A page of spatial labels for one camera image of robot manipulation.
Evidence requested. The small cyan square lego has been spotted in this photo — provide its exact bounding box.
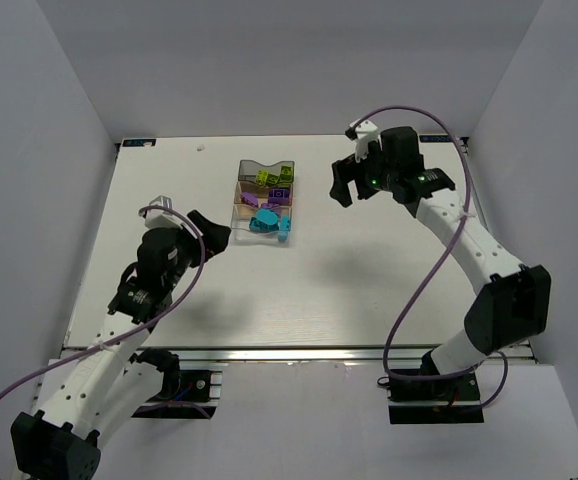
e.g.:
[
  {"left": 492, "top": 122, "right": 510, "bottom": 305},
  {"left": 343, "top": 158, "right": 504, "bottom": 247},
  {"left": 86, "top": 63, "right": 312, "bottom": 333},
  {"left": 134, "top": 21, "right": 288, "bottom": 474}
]
[{"left": 249, "top": 217, "right": 263, "bottom": 233}]

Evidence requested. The purple round lego piece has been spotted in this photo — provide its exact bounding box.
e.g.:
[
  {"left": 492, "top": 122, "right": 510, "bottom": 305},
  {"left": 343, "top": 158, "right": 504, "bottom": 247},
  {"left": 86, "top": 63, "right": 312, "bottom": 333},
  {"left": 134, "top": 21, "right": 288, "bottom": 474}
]
[{"left": 259, "top": 203, "right": 284, "bottom": 212}]

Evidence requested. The cyan lego brick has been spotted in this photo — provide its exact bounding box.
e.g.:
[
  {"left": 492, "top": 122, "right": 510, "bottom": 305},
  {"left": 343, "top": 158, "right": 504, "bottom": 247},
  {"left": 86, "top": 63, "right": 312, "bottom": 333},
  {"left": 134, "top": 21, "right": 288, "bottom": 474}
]
[{"left": 277, "top": 215, "right": 291, "bottom": 243}]

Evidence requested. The purple square lego brick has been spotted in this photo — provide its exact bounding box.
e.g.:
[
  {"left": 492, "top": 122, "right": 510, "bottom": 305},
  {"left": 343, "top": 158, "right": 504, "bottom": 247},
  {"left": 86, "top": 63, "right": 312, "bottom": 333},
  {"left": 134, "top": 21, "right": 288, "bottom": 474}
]
[{"left": 268, "top": 188, "right": 291, "bottom": 205}]

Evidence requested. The long green lego brick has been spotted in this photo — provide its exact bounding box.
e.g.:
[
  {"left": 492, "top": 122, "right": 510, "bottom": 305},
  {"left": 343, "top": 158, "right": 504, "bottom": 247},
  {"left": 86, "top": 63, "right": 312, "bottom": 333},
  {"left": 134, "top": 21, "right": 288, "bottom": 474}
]
[{"left": 255, "top": 170, "right": 269, "bottom": 186}]

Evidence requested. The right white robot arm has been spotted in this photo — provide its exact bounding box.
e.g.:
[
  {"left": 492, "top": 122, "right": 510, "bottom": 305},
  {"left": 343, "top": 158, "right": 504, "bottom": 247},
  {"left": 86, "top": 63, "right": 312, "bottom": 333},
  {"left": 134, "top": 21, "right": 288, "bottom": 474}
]
[{"left": 330, "top": 121, "right": 551, "bottom": 382}]

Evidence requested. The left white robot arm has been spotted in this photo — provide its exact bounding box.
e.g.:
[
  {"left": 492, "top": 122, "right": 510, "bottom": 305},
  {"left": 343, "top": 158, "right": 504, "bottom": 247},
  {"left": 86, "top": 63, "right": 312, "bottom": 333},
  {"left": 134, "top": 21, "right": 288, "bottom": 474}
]
[{"left": 10, "top": 206, "right": 231, "bottom": 479}]

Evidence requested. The right corner label sticker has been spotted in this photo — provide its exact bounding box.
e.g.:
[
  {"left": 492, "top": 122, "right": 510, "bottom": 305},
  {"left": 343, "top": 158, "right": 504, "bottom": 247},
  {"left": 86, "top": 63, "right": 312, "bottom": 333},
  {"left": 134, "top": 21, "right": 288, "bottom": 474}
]
[{"left": 419, "top": 134, "right": 452, "bottom": 143}]

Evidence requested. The corner label sticker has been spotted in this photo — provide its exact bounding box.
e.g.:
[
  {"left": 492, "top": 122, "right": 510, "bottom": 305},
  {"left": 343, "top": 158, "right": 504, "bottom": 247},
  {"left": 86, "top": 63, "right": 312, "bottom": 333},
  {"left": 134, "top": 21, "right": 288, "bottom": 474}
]
[
  {"left": 419, "top": 134, "right": 452, "bottom": 143},
  {"left": 121, "top": 138, "right": 156, "bottom": 148}
]

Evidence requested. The clear transparent container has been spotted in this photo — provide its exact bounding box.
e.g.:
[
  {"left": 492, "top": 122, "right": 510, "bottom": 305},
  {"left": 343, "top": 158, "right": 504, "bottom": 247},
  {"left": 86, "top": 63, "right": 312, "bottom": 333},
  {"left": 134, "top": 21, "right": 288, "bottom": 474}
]
[{"left": 231, "top": 218, "right": 291, "bottom": 246}]

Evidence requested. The grey transparent container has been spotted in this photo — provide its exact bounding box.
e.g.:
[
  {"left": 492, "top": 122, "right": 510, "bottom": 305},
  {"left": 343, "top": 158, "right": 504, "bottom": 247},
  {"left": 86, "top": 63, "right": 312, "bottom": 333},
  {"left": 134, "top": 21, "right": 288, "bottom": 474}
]
[{"left": 238, "top": 159, "right": 295, "bottom": 185}]

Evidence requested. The left corner label sticker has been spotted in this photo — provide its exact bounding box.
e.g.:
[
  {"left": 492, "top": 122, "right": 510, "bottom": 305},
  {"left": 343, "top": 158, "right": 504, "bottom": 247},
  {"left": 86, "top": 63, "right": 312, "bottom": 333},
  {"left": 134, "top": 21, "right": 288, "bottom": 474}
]
[{"left": 121, "top": 138, "right": 156, "bottom": 148}]

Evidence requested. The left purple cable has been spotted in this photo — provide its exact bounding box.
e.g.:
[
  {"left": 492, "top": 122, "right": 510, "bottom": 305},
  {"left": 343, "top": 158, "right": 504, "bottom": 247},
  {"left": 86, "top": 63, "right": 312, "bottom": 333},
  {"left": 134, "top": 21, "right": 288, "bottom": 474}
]
[{"left": 0, "top": 204, "right": 206, "bottom": 479}]

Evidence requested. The purple cable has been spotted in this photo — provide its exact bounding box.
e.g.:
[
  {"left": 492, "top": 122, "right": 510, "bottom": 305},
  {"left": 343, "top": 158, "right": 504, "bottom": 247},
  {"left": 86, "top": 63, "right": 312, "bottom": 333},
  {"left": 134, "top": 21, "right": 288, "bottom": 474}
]
[
  {"left": 0, "top": 204, "right": 206, "bottom": 479},
  {"left": 356, "top": 105, "right": 510, "bottom": 409}
]

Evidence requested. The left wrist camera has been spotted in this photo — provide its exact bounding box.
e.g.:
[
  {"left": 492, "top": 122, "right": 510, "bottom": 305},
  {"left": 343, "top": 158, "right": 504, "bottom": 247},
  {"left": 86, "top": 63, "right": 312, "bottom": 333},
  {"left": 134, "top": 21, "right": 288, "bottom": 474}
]
[{"left": 139, "top": 195, "right": 181, "bottom": 229}]

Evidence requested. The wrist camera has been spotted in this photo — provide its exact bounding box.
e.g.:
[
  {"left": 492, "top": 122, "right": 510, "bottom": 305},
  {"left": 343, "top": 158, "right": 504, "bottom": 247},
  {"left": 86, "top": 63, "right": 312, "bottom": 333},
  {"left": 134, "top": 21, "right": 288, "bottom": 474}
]
[
  {"left": 345, "top": 120, "right": 380, "bottom": 163},
  {"left": 139, "top": 195, "right": 181, "bottom": 229}
]

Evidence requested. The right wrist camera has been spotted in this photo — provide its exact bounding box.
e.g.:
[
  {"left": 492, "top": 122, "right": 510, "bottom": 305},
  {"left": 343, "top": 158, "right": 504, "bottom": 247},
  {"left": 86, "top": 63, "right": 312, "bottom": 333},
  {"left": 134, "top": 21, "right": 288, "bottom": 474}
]
[{"left": 345, "top": 120, "right": 380, "bottom": 163}]

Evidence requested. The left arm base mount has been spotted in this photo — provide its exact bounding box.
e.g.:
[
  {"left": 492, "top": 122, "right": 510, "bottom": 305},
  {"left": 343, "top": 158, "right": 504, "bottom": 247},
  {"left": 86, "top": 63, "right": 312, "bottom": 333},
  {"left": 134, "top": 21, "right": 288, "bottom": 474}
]
[{"left": 129, "top": 348, "right": 223, "bottom": 420}]

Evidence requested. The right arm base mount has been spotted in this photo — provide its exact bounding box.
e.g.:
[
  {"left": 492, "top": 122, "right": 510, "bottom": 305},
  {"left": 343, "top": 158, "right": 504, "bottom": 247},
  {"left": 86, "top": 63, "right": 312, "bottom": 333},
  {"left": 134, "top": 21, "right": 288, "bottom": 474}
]
[{"left": 376, "top": 368, "right": 484, "bottom": 425}]

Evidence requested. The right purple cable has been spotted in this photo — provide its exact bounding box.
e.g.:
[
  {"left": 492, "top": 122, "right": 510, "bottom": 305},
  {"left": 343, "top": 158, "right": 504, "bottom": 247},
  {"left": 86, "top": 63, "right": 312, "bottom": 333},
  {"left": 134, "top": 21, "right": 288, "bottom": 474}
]
[{"left": 356, "top": 105, "right": 510, "bottom": 409}]

